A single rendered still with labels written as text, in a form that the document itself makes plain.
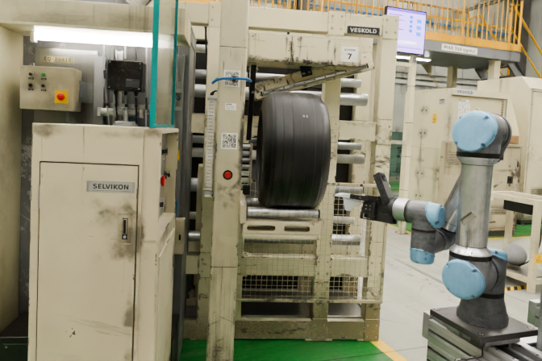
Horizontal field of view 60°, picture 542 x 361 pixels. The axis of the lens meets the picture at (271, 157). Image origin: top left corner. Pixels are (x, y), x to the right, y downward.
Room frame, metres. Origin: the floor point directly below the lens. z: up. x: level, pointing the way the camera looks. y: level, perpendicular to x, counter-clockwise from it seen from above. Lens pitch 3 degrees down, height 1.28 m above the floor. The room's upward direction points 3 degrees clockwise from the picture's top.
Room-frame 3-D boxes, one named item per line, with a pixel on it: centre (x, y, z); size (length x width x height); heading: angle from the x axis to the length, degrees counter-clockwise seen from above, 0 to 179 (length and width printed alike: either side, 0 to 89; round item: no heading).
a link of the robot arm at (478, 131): (1.36, -0.60, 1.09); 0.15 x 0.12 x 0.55; 136
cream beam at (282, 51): (2.62, -0.14, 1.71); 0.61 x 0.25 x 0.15; 96
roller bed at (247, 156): (2.67, 0.21, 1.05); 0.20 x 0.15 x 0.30; 96
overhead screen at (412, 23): (6.03, -1.60, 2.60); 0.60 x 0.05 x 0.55; 110
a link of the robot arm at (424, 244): (1.48, -0.50, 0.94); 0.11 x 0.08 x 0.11; 136
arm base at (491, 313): (1.46, -0.69, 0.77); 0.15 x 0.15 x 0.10
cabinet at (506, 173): (6.46, -2.87, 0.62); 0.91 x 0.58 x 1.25; 110
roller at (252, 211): (2.17, -0.07, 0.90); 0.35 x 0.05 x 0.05; 96
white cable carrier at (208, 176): (2.23, 0.29, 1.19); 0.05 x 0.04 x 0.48; 6
